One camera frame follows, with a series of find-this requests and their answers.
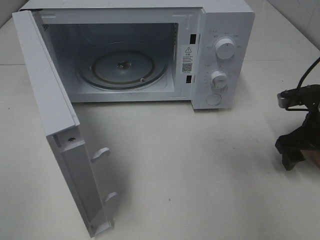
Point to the upper white power knob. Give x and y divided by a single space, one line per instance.
225 48

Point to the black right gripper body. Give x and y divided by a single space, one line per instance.
305 137

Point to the round white door button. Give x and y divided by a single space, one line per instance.
214 99

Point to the lower white timer knob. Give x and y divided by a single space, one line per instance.
218 79

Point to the glass microwave turntable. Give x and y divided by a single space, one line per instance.
121 65

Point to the white warning label sticker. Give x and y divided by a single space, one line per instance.
188 55

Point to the white microwave oven body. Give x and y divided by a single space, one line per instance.
165 25

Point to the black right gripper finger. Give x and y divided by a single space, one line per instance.
291 156

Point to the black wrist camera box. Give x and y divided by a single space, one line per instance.
307 98

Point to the white microwave door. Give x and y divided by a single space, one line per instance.
60 122

